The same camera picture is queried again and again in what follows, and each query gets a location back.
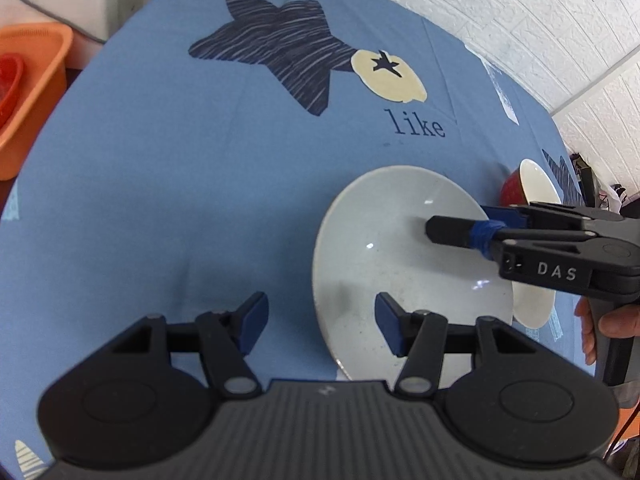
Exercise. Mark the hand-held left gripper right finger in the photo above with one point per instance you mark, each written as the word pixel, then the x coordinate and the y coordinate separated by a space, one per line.
pixel 389 322

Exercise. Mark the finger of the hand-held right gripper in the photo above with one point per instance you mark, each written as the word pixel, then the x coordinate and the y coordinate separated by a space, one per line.
pixel 505 214
pixel 455 230

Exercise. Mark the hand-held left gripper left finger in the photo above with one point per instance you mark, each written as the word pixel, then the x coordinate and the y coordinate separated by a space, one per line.
pixel 252 322

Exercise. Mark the red bowl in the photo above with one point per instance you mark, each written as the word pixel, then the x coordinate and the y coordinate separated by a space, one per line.
pixel 537 180

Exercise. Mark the white bowl with floral print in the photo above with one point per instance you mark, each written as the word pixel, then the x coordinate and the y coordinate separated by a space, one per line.
pixel 380 240

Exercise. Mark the person's right hand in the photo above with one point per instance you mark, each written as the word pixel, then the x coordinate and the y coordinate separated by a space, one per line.
pixel 620 322

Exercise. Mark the black electronic device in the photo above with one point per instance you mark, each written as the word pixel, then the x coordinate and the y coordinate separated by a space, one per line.
pixel 582 175

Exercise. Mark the blue printed tablecloth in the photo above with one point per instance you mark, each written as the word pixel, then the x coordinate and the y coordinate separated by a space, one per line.
pixel 150 185

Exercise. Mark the orange plastic basin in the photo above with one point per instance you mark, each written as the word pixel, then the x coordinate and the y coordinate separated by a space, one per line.
pixel 40 85

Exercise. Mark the red plastic item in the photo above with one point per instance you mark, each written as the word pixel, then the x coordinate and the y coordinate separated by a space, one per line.
pixel 10 85

